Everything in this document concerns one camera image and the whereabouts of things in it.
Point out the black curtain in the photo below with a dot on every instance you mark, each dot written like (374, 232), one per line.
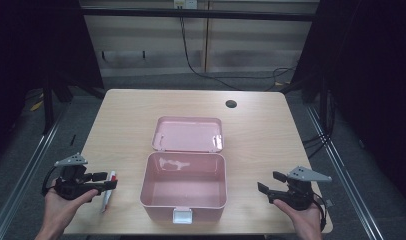
(374, 83)
(31, 43)

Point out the person's right hand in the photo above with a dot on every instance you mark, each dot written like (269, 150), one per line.
(307, 221)

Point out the small black floor piece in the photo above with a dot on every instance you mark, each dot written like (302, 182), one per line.
(73, 140)

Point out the metal floor rail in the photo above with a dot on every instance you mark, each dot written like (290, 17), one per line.
(21, 183)
(351, 190)

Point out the pink plastic storage box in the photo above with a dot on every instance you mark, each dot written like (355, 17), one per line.
(184, 191)

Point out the white wall socket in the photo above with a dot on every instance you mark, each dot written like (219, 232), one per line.
(185, 3)

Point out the yellow floor tape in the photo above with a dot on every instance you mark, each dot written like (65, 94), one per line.
(37, 105)

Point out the person's left hand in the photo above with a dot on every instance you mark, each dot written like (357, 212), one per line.
(59, 213)

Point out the black horizontal bar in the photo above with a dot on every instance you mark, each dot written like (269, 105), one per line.
(197, 14)

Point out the white pen with red cap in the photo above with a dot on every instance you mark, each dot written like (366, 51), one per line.
(107, 200)

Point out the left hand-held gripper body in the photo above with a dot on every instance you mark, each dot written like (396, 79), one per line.
(72, 188)

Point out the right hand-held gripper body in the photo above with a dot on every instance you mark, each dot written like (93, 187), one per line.
(299, 196)

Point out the black metal stand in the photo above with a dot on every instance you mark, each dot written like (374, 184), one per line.
(48, 106)

